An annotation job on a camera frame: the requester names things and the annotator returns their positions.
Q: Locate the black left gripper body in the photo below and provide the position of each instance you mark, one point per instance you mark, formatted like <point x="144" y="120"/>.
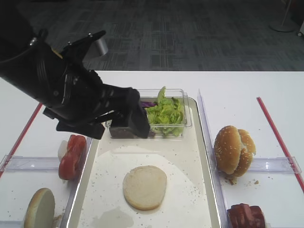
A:
<point x="81" y="102"/>

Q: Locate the purple cabbage leaves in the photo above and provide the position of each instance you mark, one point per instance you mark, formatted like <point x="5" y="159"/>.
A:
<point x="119" y="127"/>

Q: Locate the white stand base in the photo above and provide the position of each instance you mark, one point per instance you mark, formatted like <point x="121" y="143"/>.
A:
<point x="283" y="26"/>

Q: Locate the sesame bun smaller piece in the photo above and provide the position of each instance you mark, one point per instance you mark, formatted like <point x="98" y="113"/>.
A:
<point x="248" y="150"/>

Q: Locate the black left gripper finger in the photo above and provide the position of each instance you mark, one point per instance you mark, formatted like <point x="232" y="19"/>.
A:
<point x="138" y="122"/>

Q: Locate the red straw right side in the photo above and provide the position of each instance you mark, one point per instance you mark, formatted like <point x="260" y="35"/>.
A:
<point x="281" y="143"/>

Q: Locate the metal tray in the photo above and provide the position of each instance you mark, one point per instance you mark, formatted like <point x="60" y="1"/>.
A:
<point x="188" y="202"/>

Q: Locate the clear vertical divider left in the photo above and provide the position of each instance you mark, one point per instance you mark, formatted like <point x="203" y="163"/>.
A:
<point x="71" y="216"/>

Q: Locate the clear plastic rail upper right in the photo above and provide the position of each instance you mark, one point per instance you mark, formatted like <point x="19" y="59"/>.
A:
<point x="284" y="165"/>

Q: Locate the red tomato slices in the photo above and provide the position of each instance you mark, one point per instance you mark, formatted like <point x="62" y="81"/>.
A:
<point x="69" y="164"/>

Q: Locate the clear plastic container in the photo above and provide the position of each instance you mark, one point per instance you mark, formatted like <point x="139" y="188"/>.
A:
<point x="150" y="95"/>

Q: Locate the green lettuce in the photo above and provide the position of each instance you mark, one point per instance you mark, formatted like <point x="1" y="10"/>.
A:
<point x="166" y="115"/>

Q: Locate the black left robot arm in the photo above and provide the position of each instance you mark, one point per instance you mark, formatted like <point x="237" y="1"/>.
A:
<point x="26" y="59"/>

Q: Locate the red straw left side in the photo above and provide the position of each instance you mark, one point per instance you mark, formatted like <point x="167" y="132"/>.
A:
<point x="20" y="135"/>

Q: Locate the clear plastic rail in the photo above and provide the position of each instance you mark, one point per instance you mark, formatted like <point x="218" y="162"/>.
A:
<point x="284" y="165"/>
<point x="29" y="164"/>

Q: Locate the bun slice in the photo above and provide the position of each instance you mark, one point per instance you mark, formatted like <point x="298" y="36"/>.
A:
<point x="144" y="187"/>
<point x="40" y="211"/>

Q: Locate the sesame bun larger piece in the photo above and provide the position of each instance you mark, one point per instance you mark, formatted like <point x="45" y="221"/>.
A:
<point x="227" y="148"/>

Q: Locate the clear plastic rail left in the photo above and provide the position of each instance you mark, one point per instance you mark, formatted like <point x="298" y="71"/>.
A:
<point x="29" y="164"/>

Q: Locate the red straw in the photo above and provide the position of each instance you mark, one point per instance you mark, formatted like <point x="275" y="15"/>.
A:
<point x="20" y="135"/>
<point x="281" y="143"/>

